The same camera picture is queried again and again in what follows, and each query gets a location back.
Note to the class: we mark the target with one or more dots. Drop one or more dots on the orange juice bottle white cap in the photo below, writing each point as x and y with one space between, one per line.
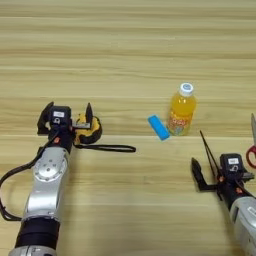
181 111

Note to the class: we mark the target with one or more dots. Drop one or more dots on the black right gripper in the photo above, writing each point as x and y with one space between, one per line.
230 191

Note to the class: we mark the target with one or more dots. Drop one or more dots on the yellow black tape measure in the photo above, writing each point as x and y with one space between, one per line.
95 130

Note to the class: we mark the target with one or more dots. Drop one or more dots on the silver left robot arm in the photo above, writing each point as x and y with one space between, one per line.
48 190

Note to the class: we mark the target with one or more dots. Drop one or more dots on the blue rectangular eraser block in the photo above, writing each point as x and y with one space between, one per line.
159 127

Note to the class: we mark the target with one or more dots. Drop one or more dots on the black labelled box, right gripper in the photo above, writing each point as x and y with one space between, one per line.
232 163

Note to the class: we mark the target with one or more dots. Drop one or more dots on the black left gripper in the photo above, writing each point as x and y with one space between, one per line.
63 140

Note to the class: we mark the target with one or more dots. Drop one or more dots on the black labelled box, gripper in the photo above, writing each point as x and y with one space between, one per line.
232 163
60 116

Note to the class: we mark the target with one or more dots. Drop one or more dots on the black labelled box, left gripper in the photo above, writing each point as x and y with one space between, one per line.
60 116

